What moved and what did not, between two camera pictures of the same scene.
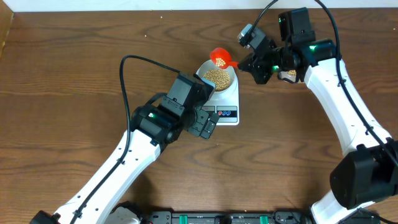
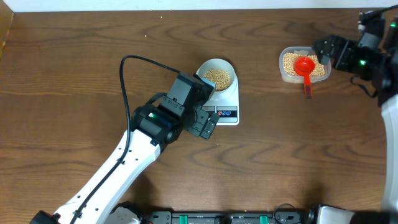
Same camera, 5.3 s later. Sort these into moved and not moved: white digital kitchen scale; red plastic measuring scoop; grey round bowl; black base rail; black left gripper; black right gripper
Moved: black right gripper; red plastic measuring scoop
Not moved: black base rail; black left gripper; grey round bowl; white digital kitchen scale
